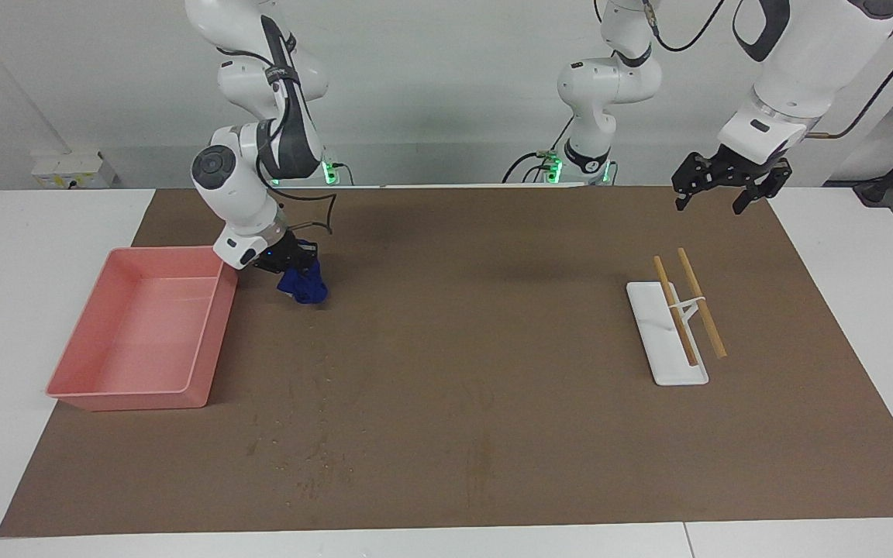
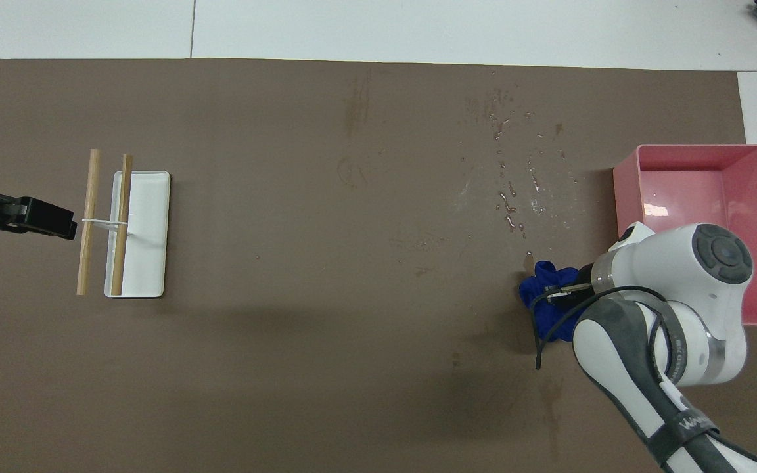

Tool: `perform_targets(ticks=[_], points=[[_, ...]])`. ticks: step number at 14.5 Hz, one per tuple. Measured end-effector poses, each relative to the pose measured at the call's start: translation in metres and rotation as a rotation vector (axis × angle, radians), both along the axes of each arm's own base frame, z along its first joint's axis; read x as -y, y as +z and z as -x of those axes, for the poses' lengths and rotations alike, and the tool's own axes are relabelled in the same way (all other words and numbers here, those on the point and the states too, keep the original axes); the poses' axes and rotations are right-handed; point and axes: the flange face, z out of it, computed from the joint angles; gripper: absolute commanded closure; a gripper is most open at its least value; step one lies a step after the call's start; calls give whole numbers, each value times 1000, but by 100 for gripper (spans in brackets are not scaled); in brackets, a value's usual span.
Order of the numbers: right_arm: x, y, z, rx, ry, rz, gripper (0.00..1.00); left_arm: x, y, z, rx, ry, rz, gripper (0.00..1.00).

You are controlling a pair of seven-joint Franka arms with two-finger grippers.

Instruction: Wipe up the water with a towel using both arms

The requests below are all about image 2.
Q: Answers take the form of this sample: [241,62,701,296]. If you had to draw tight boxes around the blue towel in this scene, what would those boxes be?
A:
[518,261,591,343]

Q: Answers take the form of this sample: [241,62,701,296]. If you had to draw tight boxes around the spilled water droplets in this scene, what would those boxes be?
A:
[461,69,580,263]

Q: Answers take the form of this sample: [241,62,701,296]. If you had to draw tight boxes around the long wooden rod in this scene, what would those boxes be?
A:
[77,149,101,296]

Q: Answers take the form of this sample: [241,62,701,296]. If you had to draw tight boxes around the white rectangular tray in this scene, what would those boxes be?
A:
[104,171,172,299]

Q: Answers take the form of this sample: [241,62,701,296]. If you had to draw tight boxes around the pink plastic bin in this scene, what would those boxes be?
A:
[613,144,757,328]

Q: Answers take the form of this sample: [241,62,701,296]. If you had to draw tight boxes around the brown table mat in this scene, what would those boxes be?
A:
[0,58,757,473]

